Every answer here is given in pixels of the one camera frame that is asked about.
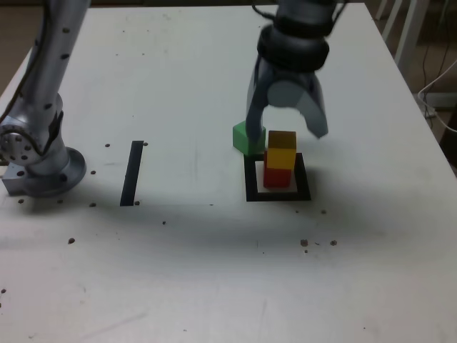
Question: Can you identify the red cube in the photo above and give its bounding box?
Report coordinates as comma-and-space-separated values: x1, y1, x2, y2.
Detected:
263, 150, 293, 189

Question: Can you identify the thin white furniture leg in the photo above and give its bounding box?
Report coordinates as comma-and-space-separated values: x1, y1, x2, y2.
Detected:
382, 0, 406, 41
373, 0, 391, 21

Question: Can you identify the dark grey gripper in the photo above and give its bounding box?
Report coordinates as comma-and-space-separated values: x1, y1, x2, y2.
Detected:
244, 59, 329, 145

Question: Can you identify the black tape square outline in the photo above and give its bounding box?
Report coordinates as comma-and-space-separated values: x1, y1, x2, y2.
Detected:
243, 152, 312, 202

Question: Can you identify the green cube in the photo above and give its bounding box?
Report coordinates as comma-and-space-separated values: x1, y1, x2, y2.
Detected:
232, 120, 267, 156

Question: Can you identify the thick white furniture leg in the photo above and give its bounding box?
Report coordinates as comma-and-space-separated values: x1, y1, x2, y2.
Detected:
394, 0, 426, 69

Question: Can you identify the black cable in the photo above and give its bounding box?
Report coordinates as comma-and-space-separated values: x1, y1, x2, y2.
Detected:
422, 42, 451, 90

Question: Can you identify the yellow cube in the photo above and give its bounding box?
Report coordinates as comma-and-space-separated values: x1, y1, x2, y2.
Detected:
267, 130, 298, 170

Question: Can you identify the black tape strip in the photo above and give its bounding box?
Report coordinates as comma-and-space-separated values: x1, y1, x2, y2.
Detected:
119, 140, 144, 207

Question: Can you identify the white cable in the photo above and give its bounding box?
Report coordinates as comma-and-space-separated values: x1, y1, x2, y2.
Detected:
416, 59, 457, 134

